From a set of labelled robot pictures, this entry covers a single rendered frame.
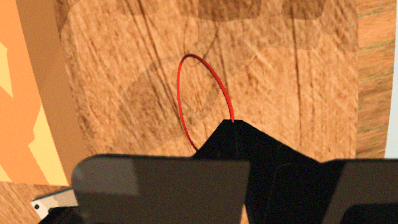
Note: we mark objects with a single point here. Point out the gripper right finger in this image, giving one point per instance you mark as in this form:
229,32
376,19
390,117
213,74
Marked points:
288,187

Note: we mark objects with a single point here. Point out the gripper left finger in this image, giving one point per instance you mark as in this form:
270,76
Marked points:
207,188

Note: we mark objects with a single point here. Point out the red rubber band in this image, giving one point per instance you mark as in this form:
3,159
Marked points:
219,83

